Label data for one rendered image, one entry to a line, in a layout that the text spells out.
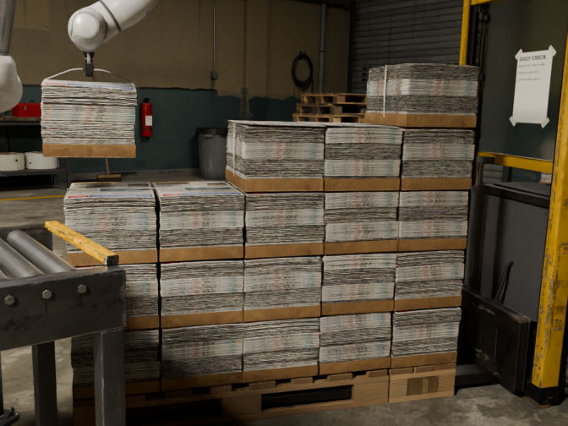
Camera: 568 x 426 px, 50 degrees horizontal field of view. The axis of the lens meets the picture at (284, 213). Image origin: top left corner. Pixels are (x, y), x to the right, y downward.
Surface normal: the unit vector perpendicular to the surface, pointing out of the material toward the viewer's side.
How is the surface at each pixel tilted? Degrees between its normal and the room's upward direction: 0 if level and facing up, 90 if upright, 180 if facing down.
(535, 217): 90
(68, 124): 98
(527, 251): 90
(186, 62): 90
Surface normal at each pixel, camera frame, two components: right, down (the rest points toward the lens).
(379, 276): 0.26, 0.17
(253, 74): 0.59, 0.15
